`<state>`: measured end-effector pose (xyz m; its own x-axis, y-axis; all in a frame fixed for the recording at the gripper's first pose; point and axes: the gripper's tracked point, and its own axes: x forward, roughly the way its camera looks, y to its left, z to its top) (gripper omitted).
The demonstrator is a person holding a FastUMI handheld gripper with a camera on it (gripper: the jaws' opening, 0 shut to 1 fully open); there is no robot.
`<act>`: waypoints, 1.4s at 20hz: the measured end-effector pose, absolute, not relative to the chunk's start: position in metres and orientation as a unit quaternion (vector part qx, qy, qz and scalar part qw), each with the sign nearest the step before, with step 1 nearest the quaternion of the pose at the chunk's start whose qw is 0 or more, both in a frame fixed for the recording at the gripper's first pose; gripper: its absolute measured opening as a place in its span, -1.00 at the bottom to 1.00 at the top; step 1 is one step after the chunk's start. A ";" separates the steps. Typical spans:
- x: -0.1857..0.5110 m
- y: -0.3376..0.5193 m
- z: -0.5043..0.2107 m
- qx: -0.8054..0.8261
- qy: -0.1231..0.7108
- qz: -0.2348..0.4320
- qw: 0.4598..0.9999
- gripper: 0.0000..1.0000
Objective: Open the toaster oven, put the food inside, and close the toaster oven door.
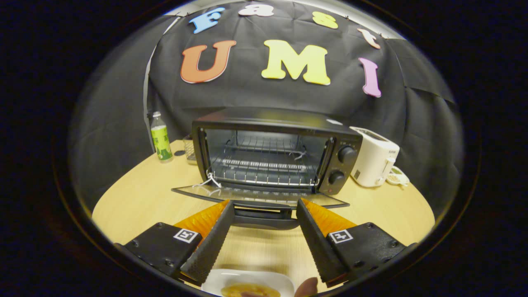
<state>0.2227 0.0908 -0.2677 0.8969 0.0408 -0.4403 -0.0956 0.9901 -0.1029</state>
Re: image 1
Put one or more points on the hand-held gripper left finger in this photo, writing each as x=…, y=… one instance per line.
x=212, y=243

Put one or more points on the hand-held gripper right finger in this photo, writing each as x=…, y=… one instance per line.
x=315, y=243

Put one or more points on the golden bread bun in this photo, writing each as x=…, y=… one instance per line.
x=251, y=290

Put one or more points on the black toaster oven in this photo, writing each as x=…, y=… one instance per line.
x=346, y=154

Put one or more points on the white pop-up toaster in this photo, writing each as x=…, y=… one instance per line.
x=373, y=159

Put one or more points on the white square plate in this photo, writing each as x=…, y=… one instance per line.
x=247, y=276

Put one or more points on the small clear glass cup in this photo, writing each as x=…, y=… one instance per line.
x=189, y=148

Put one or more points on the white divided snack dish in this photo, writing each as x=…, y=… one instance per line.
x=398, y=177

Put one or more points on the green label drink bottle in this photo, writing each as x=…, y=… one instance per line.
x=161, y=140

